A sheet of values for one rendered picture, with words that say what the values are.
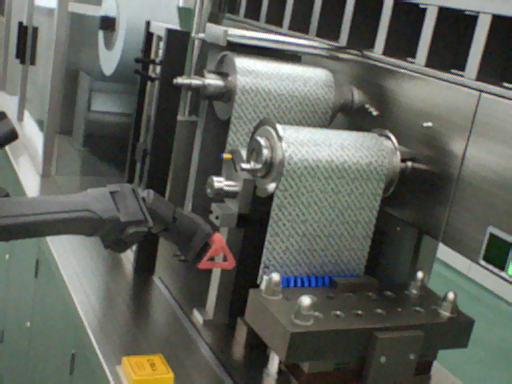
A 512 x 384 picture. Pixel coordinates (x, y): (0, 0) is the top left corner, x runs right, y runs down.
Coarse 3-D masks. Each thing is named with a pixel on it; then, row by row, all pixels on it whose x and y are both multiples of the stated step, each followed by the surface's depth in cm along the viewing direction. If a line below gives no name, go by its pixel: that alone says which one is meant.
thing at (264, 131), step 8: (264, 128) 131; (264, 136) 131; (272, 136) 128; (272, 144) 128; (272, 152) 128; (272, 160) 128; (392, 160) 138; (272, 168) 128; (272, 176) 127; (256, 184) 133; (264, 184) 130
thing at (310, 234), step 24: (288, 192) 129; (288, 216) 130; (312, 216) 133; (336, 216) 135; (360, 216) 138; (288, 240) 132; (312, 240) 134; (336, 240) 137; (360, 240) 139; (264, 264) 132; (288, 264) 134; (312, 264) 136; (336, 264) 139; (360, 264) 141
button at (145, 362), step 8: (128, 360) 117; (136, 360) 117; (144, 360) 118; (152, 360) 118; (160, 360) 118; (128, 368) 115; (136, 368) 115; (144, 368) 115; (152, 368) 116; (160, 368) 116; (168, 368) 116; (128, 376) 114; (136, 376) 112; (144, 376) 113; (152, 376) 113; (160, 376) 114; (168, 376) 114
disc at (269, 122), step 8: (264, 120) 132; (272, 120) 129; (256, 128) 134; (272, 128) 129; (280, 128) 127; (280, 136) 126; (248, 144) 137; (280, 144) 126; (280, 152) 126; (280, 160) 126; (280, 168) 125; (280, 176) 126; (272, 184) 128; (256, 192) 133; (264, 192) 131; (272, 192) 128
